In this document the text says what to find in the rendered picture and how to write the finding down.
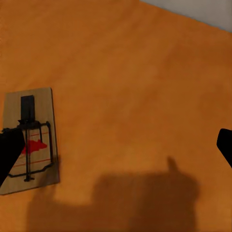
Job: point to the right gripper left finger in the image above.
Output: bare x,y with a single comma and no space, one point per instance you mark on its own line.
11,146

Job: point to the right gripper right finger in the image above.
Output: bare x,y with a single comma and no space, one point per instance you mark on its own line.
224,143

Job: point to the cabinet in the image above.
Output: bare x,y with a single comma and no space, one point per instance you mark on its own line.
140,95

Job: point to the mousetrap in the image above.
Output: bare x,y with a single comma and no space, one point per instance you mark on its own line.
32,111

